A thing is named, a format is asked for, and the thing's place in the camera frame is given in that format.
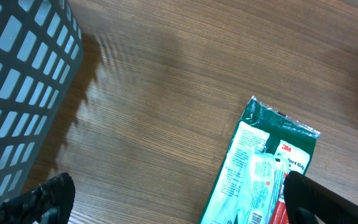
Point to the teal toothbrush package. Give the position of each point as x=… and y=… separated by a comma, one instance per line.
x=262, y=180

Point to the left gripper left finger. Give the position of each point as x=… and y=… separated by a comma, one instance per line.
x=49, y=203

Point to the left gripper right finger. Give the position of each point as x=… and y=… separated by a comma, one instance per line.
x=308, y=202

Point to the grey plastic mesh basket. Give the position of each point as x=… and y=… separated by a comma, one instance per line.
x=41, y=51

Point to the red white tube package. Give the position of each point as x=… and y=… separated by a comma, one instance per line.
x=280, y=212

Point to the green 3M gloves package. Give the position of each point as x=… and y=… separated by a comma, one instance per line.
x=260, y=129

